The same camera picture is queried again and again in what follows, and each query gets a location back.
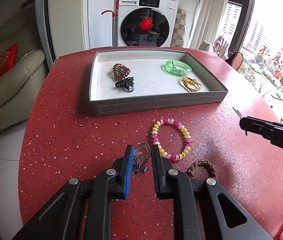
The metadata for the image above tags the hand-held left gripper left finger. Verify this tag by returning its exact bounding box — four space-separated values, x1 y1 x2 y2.
13 144 135 240

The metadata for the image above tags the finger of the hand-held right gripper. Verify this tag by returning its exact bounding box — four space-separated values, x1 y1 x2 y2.
239 116 279 143

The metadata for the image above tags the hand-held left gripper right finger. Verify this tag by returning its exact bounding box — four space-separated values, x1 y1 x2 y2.
151 144 274 240

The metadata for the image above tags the rhinestone heart hair clip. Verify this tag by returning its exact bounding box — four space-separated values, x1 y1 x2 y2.
133 142 151 175

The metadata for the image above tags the grey jewelry tray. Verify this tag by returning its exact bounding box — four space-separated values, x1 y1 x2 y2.
89 50 229 117

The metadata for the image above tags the black claw hair clip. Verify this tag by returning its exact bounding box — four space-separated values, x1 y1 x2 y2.
114 76 135 92

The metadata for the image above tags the green bangle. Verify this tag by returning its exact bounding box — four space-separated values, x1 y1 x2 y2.
163 59 193 77

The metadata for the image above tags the brown spiral hair tie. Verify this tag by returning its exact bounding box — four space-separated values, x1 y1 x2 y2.
113 63 131 80

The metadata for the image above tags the pale clothes pile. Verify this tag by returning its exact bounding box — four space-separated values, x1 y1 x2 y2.
199 35 230 58

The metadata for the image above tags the white curtain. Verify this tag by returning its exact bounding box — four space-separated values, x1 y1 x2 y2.
190 0 232 53

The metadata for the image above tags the checkered cloth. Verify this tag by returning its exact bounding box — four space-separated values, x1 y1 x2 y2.
170 8 186 48

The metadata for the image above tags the green armchair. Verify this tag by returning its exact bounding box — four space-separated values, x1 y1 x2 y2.
0 6 46 134

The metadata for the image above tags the white washing machine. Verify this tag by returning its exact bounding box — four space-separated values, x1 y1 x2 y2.
116 0 181 48

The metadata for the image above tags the red embroidered cushion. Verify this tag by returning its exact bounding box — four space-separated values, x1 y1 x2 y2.
0 42 19 89

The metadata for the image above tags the pink yellow spiral hair tie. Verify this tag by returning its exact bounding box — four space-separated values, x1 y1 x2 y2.
150 118 192 163

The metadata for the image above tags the brown braided hair tie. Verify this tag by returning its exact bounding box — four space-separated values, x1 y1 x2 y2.
187 160 218 181

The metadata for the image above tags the red handled mop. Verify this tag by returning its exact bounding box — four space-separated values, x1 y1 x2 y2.
101 0 120 47

